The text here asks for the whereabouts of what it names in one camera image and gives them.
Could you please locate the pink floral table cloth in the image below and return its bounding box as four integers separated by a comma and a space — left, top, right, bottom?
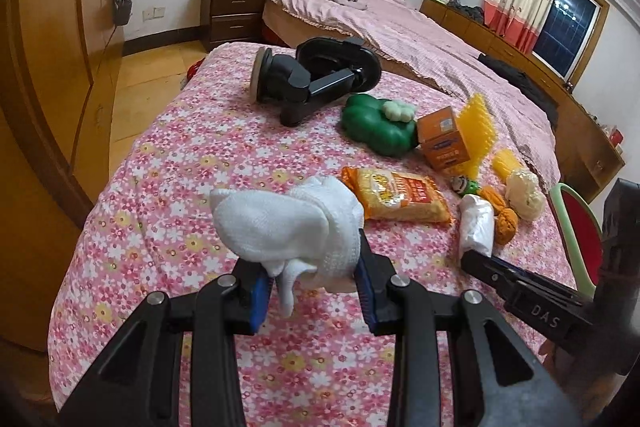
48, 41, 576, 427

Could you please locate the yellow foam net sleeve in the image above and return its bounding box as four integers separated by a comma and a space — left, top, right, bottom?
449, 93, 498, 180

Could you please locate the dark window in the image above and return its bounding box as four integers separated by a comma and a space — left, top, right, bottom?
532, 0, 610, 92

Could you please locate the dark wooden nightstand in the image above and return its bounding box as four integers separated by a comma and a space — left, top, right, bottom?
200, 0, 266, 51

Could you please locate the black suction cup mount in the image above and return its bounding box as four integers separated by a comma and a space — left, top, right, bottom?
250, 37, 382, 127

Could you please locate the yellow foam net pad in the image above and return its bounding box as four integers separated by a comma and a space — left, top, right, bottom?
491, 148, 525, 184

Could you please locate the orange cloth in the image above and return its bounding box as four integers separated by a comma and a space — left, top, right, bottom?
478, 186, 518, 246

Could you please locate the orange snack bag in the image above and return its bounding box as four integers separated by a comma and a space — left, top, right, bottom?
340, 167, 451, 225

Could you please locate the green clover shaped toy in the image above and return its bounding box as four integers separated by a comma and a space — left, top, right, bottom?
341, 93, 418, 157

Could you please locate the black bag on wardrobe handle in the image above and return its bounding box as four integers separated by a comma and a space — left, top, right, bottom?
113, 0, 132, 27

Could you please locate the red bin with green rim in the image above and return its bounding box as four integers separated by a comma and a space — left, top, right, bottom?
549, 183, 603, 298

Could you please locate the wooden wardrobe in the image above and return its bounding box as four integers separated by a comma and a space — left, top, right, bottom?
1, 0, 124, 352

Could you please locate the bed with pink blanket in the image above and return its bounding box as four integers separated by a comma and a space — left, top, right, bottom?
264, 0, 561, 190

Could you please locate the orange cardboard box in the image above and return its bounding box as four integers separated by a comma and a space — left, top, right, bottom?
416, 106, 470, 171

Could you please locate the long low wooden cabinet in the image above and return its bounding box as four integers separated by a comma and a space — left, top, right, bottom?
420, 0, 625, 202

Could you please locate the black clothing on bed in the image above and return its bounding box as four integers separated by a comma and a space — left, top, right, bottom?
477, 53, 559, 130

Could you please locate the white sock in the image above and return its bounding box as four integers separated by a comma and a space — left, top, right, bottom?
209, 176, 364, 317

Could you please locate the small green cartoon wrapper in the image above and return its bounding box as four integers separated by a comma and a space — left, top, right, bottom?
449, 176, 480, 197

